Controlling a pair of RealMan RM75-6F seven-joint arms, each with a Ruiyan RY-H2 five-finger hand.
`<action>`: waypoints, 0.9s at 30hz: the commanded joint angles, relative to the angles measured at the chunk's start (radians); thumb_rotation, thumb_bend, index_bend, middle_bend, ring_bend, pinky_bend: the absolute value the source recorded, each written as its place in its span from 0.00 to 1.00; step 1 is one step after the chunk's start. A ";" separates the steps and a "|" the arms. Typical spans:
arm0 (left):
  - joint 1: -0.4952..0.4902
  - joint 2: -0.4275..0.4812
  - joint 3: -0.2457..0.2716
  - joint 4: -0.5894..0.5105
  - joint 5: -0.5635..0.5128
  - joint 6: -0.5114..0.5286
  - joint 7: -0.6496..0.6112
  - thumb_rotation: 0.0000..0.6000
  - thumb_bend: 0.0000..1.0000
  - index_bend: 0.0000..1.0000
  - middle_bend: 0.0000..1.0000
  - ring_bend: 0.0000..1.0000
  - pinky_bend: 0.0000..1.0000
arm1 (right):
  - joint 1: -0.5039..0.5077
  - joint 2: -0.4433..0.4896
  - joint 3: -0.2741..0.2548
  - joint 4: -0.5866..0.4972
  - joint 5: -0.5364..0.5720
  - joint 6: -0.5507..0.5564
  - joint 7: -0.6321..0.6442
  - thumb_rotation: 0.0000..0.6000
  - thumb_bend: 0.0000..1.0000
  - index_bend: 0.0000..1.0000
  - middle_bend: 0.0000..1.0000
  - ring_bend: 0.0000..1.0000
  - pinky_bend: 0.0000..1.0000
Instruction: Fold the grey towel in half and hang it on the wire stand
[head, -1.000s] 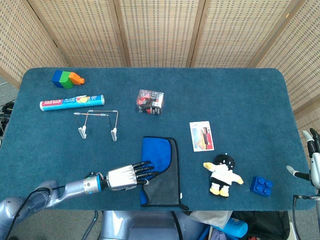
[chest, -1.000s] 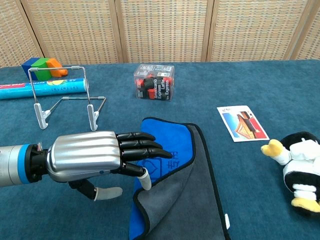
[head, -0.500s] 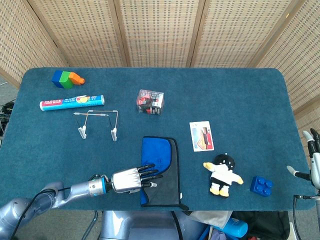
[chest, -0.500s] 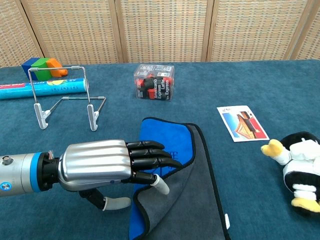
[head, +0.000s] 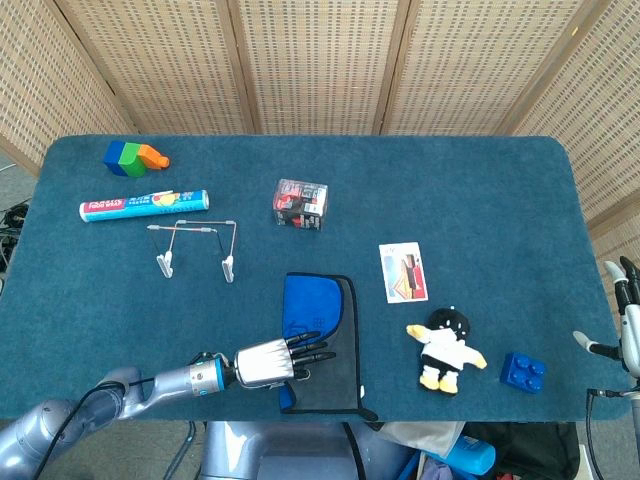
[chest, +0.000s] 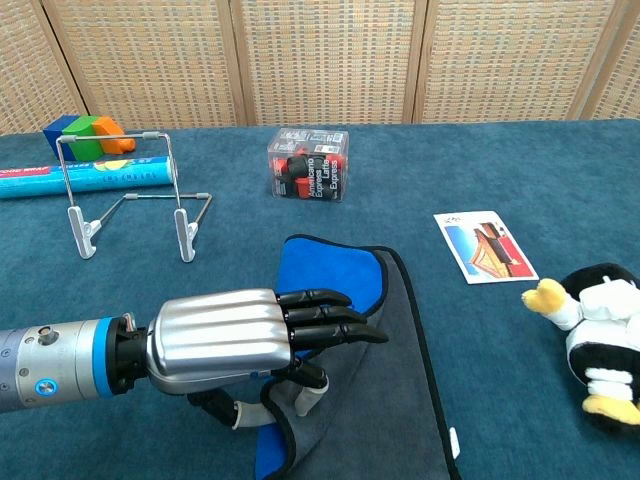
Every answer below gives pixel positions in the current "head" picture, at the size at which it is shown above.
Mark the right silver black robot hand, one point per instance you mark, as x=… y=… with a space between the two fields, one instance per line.
x=631 y=330

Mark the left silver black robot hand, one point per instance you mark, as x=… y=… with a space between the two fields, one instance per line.
x=262 y=362

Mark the grey and blue cloth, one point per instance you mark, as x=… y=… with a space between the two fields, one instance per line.
x=345 y=385

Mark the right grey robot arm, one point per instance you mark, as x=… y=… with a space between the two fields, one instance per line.
x=636 y=430

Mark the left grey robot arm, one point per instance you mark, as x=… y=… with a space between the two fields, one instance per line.
x=100 y=405

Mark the grey robot torso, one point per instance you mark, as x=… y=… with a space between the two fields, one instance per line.
x=280 y=450

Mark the blue toy brick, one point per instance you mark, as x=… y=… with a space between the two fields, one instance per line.
x=522 y=372

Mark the black bag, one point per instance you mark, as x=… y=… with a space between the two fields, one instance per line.
x=530 y=450

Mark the clear box of coffee capsules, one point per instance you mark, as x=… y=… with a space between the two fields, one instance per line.
x=300 y=205

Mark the picture card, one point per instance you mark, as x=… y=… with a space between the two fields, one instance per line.
x=404 y=272

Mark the grey crumpled cloth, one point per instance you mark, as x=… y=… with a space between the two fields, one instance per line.
x=425 y=435

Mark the penguin plush toy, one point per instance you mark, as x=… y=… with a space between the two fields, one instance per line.
x=445 y=350

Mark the food wrap box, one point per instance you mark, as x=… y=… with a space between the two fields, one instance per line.
x=145 y=205

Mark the blue cylinder bottle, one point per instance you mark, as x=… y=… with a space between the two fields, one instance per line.
x=470 y=455

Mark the teal carpet table cover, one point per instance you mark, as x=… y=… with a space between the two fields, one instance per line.
x=400 y=190

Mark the orange wooden block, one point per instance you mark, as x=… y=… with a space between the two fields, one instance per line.
x=155 y=157

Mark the green wooden block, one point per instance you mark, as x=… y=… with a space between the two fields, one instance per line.
x=132 y=162

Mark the blue wooden block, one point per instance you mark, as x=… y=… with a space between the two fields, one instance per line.
x=113 y=157

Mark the woven wood folding screen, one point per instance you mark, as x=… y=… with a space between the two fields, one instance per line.
x=320 y=65

